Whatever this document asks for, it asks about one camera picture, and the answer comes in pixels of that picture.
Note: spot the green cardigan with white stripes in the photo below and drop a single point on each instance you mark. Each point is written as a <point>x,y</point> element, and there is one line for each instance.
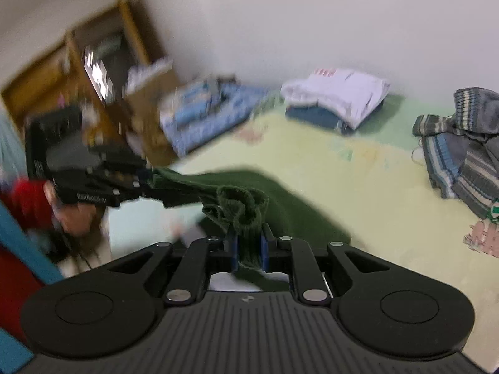
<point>273,206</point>

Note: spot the green white striped garment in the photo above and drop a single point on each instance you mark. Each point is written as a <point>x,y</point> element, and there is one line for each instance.
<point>495,210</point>

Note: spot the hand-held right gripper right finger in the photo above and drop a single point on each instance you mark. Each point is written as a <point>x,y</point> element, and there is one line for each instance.
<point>266,251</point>

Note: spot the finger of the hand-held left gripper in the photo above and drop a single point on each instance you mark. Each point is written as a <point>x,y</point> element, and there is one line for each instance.
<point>136,179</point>

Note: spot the wooden shelf unit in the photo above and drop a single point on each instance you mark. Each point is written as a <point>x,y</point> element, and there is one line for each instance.
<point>132,19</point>

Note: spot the blue patterned bedding pack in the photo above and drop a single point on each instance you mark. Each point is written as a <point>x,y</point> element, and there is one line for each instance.
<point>210,124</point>

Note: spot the white folded shirt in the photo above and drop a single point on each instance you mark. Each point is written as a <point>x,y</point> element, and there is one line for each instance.
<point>343,93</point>

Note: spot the person's left hand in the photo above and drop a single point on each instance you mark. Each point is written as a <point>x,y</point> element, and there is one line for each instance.
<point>78,218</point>

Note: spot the blue folded garment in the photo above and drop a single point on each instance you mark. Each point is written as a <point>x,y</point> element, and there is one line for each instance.
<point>312,115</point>

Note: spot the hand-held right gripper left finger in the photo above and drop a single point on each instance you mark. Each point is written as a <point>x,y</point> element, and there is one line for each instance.
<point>234,251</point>

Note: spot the cardboard box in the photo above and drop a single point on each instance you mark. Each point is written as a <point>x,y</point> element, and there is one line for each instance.
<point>152,105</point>

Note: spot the person's red clothing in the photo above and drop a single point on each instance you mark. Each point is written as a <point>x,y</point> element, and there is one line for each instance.
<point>15,280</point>

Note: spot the grey striped sweater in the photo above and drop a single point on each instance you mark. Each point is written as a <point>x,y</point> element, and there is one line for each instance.
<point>467,163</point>

